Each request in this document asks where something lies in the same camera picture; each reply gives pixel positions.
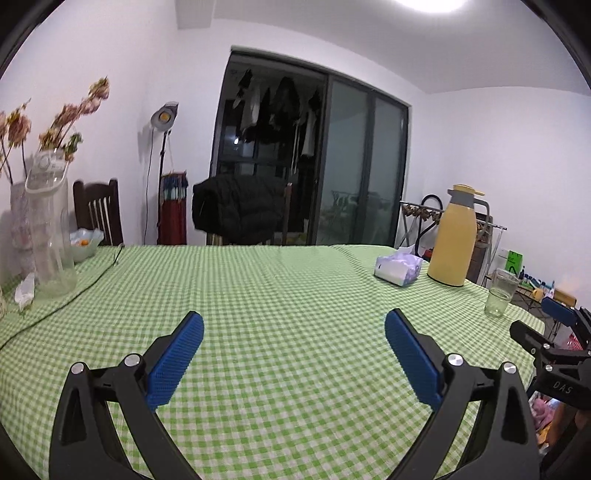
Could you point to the small crumpled tissue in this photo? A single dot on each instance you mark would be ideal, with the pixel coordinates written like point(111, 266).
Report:
point(25, 293)

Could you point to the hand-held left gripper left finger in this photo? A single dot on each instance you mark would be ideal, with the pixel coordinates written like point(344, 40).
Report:
point(178, 350)

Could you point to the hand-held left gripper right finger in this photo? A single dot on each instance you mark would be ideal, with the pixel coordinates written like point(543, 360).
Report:
point(411, 355)

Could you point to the studio lamp on stand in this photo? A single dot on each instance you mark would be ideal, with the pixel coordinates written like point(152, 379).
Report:
point(164, 115)

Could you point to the purple tissue pack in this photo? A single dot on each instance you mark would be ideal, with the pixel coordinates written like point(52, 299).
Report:
point(397, 270)

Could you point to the green checked tablecloth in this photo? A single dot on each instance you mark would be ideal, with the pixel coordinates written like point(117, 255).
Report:
point(286, 300)

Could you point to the black framed sliding door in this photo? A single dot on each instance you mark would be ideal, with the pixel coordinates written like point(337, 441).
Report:
point(346, 161)

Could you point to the clear drinking glass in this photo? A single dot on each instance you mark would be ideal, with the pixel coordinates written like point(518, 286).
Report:
point(501, 295)

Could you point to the dark wooden chair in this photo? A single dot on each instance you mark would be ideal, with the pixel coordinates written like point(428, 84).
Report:
point(111, 212)

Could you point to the row of hanging clothes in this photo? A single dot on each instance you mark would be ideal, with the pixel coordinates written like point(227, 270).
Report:
point(284, 101)

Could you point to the clear glass bowl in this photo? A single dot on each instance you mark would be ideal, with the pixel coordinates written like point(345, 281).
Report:
point(87, 244)

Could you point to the green box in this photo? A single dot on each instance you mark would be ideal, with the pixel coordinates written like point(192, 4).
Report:
point(515, 263)

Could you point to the brown wooden cabinet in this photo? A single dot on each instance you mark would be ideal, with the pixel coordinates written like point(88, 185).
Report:
point(482, 258)

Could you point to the black jacket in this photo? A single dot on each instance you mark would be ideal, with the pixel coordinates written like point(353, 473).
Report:
point(240, 207)

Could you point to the metal clothes rack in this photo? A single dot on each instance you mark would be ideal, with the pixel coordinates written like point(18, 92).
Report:
point(415, 210)

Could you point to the yellow thermos jug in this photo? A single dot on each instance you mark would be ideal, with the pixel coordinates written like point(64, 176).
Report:
point(452, 244)

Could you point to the large clear water bottle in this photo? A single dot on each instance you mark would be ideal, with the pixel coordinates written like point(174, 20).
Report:
point(48, 240)

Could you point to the red hanging cloth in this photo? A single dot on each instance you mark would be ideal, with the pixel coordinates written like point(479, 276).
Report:
point(171, 226)

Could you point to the clear glass vase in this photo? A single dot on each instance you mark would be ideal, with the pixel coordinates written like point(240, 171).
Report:
point(21, 221)

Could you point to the folding side table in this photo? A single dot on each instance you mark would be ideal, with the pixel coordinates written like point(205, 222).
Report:
point(531, 295)

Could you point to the dried pink flowers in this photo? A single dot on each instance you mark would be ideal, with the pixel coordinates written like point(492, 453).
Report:
point(74, 110)

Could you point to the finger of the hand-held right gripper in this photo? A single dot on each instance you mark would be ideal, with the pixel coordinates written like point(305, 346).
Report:
point(561, 311)
point(531, 337)

